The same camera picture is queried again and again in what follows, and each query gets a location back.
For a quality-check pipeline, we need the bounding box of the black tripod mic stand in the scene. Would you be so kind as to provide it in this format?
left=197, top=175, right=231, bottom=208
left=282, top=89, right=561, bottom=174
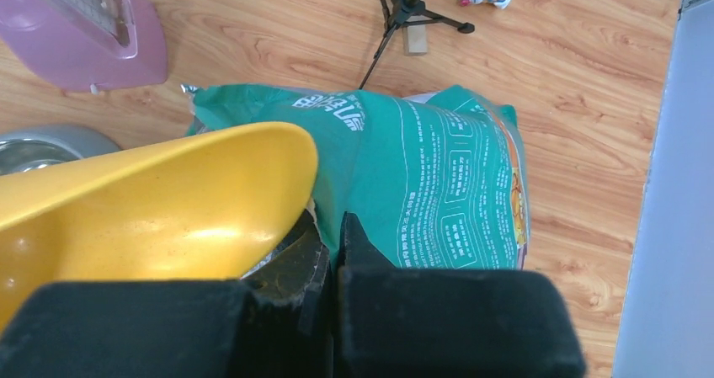
left=359, top=0, right=476, bottom=89

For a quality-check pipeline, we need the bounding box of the yellow plastic scoop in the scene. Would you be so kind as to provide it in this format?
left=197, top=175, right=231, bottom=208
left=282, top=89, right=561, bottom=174
left=1, top=122, right=318, bottom=325

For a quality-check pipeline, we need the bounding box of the green pet food bag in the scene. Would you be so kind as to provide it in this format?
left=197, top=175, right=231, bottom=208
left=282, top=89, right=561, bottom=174
left=184, top=83, right=530, bottom=269

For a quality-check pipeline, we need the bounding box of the grey double pet bowl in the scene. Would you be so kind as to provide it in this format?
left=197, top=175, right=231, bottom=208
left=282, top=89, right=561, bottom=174
left=1, top=124, right=120, bottom=175

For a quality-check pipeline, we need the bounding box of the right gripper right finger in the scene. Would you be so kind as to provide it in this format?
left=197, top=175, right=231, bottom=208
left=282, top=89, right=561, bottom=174
left=335, top=213, right=586, bottom=377

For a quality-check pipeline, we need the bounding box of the small wooden block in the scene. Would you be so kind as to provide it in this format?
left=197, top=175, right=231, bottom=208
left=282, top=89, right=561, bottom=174
left=402, top=24, right=429, bottom=56

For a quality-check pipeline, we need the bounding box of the pink metronome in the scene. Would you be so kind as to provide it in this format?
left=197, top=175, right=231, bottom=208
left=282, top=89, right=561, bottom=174
left=1, top=0, right=168, bottom=93

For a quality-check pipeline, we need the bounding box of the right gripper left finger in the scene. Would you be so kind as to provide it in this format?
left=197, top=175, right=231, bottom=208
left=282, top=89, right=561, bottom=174
left=1, top=213, right=332, bottom=377

